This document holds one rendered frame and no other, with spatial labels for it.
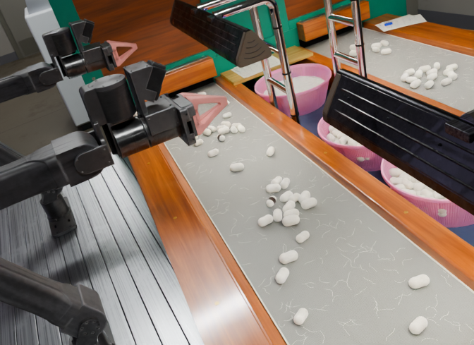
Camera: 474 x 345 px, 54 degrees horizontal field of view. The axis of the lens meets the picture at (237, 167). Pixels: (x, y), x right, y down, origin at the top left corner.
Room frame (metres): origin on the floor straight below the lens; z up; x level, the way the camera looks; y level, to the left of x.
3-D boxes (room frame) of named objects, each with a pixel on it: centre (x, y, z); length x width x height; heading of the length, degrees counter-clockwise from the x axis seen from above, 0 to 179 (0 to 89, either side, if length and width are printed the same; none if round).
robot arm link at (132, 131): (0.70, 0.15, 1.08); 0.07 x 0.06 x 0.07; 108
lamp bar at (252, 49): (1.27, -0.03, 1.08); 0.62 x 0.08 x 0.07; 13
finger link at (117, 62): (1.33, 0.22, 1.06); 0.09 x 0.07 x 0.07; 108
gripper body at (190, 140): (0.72, 0.10, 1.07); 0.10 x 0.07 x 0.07; 18
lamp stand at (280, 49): (1.28, -0.11, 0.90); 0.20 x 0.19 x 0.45; 13
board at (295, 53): (1.71, -0.22, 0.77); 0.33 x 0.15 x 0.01; 103
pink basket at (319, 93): (1.50, -0.27, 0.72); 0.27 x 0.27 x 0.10
